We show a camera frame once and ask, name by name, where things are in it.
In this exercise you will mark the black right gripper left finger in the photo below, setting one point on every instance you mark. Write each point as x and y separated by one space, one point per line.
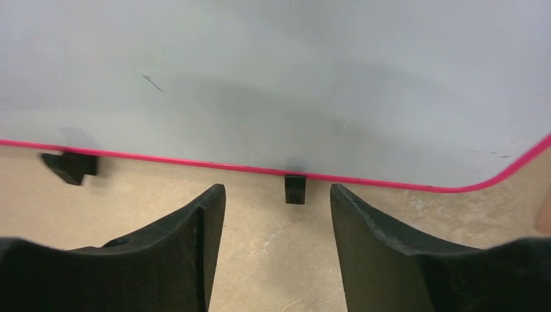
168 265

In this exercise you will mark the black left whiteboard foot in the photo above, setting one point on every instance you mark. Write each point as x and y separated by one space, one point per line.
71 167

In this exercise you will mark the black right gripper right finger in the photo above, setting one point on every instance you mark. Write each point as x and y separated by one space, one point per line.
387 265

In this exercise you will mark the pink framed whiteboard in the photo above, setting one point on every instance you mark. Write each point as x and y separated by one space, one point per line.
443 96

